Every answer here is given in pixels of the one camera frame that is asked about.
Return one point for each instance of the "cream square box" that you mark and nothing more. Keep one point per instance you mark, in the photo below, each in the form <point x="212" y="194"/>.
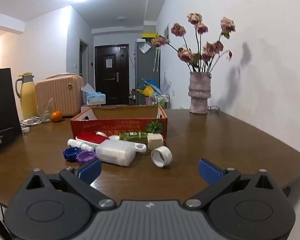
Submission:
<point x="155" y="142"/>

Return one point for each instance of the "orange fruit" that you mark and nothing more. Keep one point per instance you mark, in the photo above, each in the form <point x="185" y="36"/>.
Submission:
<point x="56" y="116"/>

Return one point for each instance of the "yellow thermos jug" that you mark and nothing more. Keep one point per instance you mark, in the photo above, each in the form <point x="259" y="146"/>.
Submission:
<point x="27" y="97"/>

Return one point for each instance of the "translucent white plastic container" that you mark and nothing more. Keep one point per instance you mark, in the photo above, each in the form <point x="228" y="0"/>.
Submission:
<point x="115" y="153"/>

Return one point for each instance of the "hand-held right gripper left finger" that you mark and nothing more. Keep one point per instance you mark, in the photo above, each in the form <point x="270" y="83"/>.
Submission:
<point x="90" y="171"/>

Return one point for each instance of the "green bottle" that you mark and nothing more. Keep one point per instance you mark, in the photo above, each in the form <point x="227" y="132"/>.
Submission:
<point x="132" y="136"/>

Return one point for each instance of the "black paper bag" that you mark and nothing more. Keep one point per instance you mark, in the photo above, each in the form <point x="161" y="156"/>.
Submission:
<point x="2" y="100"/>

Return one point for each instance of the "purple bottle cap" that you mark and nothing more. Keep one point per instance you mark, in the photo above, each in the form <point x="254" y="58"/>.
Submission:
<point x="86" y="157"/>

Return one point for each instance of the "dark brown door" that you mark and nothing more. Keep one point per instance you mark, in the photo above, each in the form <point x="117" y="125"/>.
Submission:
<point x="111" y="80"/>

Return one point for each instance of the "pink bin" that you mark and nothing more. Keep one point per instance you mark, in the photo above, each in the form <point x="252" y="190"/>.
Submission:
<point x="148" y="100"/>

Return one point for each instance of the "white round jar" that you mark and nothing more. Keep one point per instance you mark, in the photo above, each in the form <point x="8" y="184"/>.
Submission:
<point x="101" y="133"/>
<point x="114" y="137"/>

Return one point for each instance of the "eyeglasses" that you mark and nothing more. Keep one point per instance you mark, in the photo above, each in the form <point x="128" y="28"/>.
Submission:
<point x="213" y="108"/>

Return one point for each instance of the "yellow box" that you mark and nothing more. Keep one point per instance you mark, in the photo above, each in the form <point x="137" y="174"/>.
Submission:
<point x="149" y="35"/>

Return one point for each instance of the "red printed cardboard box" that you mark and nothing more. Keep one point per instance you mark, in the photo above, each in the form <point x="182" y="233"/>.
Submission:
<point x="110" y="126"/>

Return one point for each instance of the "small white adapter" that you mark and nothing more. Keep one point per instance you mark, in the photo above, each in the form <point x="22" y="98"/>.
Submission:
<point x="26" y="130"/>

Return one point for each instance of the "pink ribbed suitcase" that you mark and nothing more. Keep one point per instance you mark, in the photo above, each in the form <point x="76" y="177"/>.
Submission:
<point x="60" y="95"/>

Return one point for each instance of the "dried pink flower bouquet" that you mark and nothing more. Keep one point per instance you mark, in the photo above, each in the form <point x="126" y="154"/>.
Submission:
<point x="187" y="55"/>

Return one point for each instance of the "grey doorway frame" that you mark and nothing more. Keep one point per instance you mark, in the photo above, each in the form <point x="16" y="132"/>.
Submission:
<point x="84" y="60"/>

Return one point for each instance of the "white paper notice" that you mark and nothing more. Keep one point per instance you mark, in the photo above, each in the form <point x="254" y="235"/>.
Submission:
<point x="108" y="63"/>

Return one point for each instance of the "grey refrigerator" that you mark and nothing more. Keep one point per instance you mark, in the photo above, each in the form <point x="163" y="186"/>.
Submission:
<point x="146" y="70"/>

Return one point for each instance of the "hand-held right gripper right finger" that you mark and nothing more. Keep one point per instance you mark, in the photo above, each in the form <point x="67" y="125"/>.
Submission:
<point x="210" y="172"/>

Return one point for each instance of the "pink textured vase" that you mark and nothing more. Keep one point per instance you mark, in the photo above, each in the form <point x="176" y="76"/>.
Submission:
<point x="200" y="95"/>

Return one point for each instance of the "clear glass cup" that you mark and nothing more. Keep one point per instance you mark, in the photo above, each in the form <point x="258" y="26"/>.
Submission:
<point x="44" y="113"/>

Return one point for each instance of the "rack with green items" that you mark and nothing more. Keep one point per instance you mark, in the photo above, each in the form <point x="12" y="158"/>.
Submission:
<point x="162" y="100"/>

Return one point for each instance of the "white tape roll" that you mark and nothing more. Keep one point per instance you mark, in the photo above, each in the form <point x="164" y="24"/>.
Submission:
<point x="162" y="157"/>

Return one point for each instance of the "small white spray bottle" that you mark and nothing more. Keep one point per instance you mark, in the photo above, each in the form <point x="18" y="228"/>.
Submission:
<point x="76" y="144"/>

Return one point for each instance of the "blue bottle cap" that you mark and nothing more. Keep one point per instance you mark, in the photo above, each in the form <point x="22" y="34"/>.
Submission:
<point x="71" y="153"/>

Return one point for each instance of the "small ceiling lamp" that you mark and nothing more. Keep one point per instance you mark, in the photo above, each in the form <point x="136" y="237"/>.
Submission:
<point x="122" y="18"/>

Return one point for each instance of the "blue tissue box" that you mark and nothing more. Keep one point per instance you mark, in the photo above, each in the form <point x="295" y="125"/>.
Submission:
<point x="95" y="98"/>

